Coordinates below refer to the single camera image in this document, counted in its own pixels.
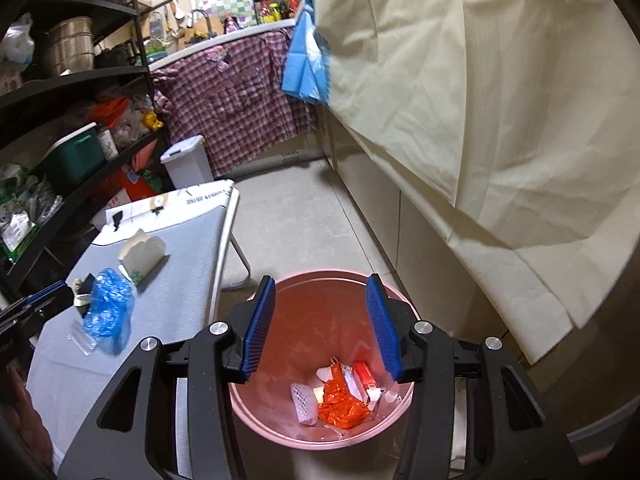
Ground metal pot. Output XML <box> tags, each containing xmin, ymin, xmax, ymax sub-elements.
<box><xmin>42</xmin><ymin>16</ymin><xmax>96</xmax><ymax>77</ymax></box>

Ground white paper carton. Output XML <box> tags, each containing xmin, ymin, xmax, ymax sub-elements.
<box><xmin>116</xmin><ymin>228</ymin><xmax>167</xmax><ymax>286</ymax></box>

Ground person's left hand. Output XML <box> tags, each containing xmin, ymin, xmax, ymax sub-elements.
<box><xmin>0</xmin><ymin>357</ymin><xmax>53</xmax><ymax>466</ymax></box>

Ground small clear plastic wrapper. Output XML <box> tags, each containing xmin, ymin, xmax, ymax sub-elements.
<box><xmin>70</xmin><ymin>330</ymin><xmax>98</xmax><ymax>356</ymax></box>

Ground green storage box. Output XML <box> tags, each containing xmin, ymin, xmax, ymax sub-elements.
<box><xmin>37</xmin><ymin>122</ymin><xmax>108</xmax><ymax>188</ymax></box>

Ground metal faucet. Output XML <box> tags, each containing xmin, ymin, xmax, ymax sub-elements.
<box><xmin>187</xmin><ymin>8</ymin><xmax>213</xmax><ymax>38</ymax></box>

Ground white metal table frame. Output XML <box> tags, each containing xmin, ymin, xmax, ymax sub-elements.
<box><xmin>220</xmin><ymin>185</ymin><xmax>253</xmax><ymax>292</ymax></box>

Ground plaid shirt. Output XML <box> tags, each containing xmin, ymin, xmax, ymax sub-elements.
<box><xmin>150</xmin><ymin>27</ymin><xmax>318</xmax><ymax>176</ymax></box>

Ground blue plastic shoe cover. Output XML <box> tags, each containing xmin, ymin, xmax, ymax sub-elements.
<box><xmin>82</xmin><ymin>267</ymin><xmax>136</xmax><ymax>356</ymax></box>

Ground white plastic bag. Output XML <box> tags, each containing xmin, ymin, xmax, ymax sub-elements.
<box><xmin>0</xmin><ymin>12</ymin><xmax>36</xmax><ymax>66</ymax></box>

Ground green and white package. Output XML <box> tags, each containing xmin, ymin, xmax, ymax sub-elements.
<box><xmin>2</xmin><ymin>210</ymin><xmax>37</xmax><ymax>257</ymax></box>

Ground hanging kitchen utensils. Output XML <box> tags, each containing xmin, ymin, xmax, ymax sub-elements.
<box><xmin>150</xmin><ymin>2</ymin><xmax>183</xmax><ymax>41</ymax></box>

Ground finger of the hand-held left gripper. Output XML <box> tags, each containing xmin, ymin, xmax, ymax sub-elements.
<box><xmin>0</xmin><ymin>297</ymin><xmax>57</xmax><ymax>333</ymax></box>
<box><xmin>0</xmin><ymin>280</ymin><xmax>68</xmax><ymax>311</ymax></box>

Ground cream and blue cloth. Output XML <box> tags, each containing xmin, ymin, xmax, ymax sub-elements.
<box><xmin>282</xmin><ymin>0</ymin><xmax>636</xmax><ymax>366</ymax></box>

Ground orange plastic bag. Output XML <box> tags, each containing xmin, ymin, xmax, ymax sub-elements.
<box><xmin>92</xmin><ymin>96</ymin><xmax>131</xmax><ymax>128</ymax></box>

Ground white lidded trash bin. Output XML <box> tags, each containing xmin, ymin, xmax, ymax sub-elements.
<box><xmin>160</xmin><ymin>135</ymin><xmax>216</xmax><ymax>191</ymax></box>

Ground white folding table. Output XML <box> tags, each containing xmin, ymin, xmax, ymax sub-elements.
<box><xmin>25</xmin><ymin>180</ymin><xmax>238</xmax><ymax>480</ymax></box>

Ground cream paper scrap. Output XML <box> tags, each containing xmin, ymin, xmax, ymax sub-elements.
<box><xmin>72</xmin><ymin>277</ymin><xmax>93</xmax><ymax>318</ymax></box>

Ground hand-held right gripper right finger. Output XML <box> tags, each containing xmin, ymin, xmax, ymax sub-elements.
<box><xmin>365</xmin><ymin>273</ymin><xmax>583</xmax><ymax>480</ymax></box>

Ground pink plastic bucket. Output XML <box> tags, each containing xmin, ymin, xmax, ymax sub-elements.
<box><xmin>227</xmin><ymin>270</ymin><xmax>416</xmax><ymax>453</ymax></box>

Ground red and white small box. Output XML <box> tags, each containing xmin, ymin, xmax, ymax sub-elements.
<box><xmin>352</xmin><ymin>360</ymin><xmax>381</xmax><ymax>392</ymax></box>

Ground white kitchen countertop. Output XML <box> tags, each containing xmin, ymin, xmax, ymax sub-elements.
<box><xmin>147</xmin><ymin>17</ymin><xmax>301</xmax><ymax>68</ymax></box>

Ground orange cardboard box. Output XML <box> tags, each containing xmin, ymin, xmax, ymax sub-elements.
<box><xmin>107</xmin><ymin>167</ymin><xmax>161</xmax><ymax>206</ymax></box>

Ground red plastic bag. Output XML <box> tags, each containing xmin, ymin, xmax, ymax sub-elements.
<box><xmin>317</xmin><ymin>365</ymin><xmax>373</xmax><ymax>431</ymax></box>

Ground black shelf rack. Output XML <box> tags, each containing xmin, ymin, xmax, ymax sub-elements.
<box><xmin>0</xmin><ymin>0</ymin><xmax>173</xmax><ymax>301</ymax></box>

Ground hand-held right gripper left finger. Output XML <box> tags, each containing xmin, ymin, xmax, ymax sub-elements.
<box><xmin>57</xmin><ymin>275</ymin><xmax>277</xmax><ymax>480</ymax></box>

